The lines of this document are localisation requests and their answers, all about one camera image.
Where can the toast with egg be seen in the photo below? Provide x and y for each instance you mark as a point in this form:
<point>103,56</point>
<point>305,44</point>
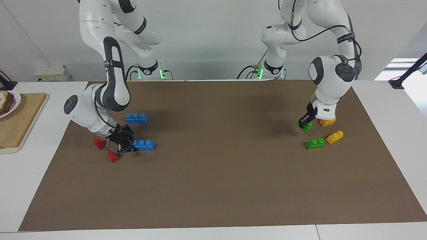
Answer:
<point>5,101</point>

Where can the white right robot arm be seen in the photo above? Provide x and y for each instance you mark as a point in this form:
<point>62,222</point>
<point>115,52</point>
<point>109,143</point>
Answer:
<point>90,26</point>

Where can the blue three-stud toy brick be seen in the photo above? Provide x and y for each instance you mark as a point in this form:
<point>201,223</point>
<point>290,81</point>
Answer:
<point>145,145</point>
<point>136,119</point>

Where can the black camera stand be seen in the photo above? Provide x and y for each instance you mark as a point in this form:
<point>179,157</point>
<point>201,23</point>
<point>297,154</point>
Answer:
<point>408,71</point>

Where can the white plate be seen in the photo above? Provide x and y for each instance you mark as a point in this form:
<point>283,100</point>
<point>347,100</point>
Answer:
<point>16,101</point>

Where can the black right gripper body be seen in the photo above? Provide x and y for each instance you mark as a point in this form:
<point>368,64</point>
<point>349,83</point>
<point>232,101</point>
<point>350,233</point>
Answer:
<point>119,138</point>

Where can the green two-stud toy brick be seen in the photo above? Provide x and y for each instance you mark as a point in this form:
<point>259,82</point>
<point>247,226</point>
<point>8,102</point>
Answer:
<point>315,144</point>
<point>307,127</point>

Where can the wooden cutting board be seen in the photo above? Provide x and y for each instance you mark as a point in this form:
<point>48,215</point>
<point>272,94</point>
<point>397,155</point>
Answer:
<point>20,123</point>

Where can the white wall socket box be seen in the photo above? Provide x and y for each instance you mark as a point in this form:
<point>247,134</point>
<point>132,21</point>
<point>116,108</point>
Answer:
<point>53,73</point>

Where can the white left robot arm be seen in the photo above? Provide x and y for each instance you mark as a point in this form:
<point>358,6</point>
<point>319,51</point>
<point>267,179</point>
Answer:
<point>328,73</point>

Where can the brown table mat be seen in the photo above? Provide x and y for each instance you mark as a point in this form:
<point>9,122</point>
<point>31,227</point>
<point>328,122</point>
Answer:
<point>217,180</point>

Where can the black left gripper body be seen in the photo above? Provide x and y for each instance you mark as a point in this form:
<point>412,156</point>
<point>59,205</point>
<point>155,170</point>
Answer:
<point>311,110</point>

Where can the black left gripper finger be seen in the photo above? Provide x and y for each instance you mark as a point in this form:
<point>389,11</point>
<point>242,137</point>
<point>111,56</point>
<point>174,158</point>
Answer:
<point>304,122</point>

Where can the black clamp mount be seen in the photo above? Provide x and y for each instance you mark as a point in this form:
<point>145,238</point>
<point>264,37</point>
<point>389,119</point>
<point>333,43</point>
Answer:
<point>6,84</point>

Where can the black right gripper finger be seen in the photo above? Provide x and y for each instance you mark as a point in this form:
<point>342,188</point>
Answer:
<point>132,150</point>
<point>131,135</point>

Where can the red one-stud toy brick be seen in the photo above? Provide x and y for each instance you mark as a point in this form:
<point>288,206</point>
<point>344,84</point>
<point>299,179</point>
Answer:
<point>113,157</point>
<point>98,143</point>

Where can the yellow two-stud toy brick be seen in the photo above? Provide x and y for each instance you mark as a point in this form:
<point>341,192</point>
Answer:
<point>328,122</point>
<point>335,137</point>

